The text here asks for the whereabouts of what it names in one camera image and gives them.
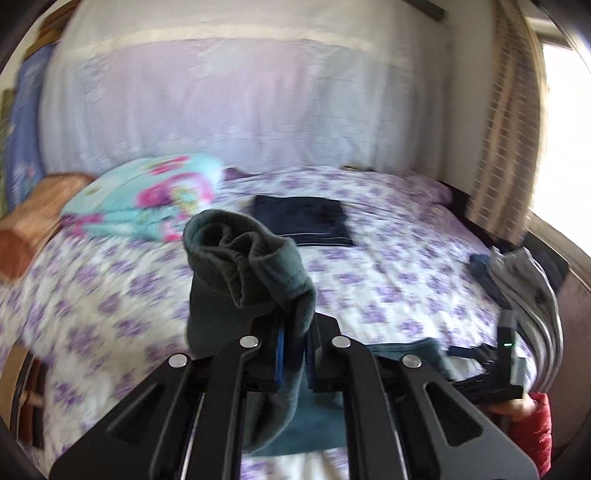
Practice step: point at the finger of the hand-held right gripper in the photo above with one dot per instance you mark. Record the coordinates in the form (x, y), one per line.
(471, 353)

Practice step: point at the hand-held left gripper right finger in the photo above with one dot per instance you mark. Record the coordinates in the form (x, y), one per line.
(310, 364)

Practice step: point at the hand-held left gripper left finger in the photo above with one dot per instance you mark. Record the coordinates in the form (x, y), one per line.
(279, 355)

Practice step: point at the dark green pants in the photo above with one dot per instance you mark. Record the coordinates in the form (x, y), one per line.
(258, 258)

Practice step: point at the person's right forearm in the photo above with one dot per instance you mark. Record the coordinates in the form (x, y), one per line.
(533, 438)

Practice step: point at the navy pants with white piping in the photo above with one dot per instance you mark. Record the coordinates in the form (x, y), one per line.
(300, 219)

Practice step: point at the person's right hand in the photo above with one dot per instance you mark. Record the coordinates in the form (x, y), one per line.
(512, 408)

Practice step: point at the grey sweater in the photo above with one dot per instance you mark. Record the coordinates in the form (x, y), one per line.
(535, 300)

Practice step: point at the blue jeans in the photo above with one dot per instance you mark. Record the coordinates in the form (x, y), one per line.
(482, 272)

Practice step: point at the colourful floral blanket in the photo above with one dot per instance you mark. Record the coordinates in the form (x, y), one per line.
(138, 198)

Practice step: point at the beige plaid curtain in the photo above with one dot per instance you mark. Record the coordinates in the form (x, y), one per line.
(503, 129)

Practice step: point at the bright window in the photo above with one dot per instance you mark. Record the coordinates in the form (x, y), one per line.
(568, 138)

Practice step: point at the wooden furniture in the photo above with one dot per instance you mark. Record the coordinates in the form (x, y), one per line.
(30, 401)

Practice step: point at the white lace cover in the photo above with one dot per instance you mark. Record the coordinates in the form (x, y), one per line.
(254, 101)

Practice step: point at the blue wall poster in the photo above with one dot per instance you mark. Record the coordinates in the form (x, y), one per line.
(25, 115)

